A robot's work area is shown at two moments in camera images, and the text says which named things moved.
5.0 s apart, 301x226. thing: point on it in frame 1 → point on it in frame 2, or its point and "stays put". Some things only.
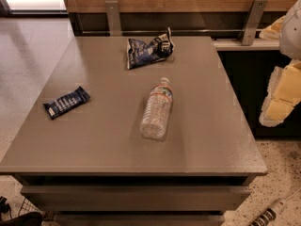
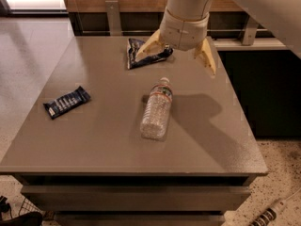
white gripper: [292, 32] → [184, 32]
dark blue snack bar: [60, 104] stays put
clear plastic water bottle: [154, 122] stays put
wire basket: [27, 207] stays put
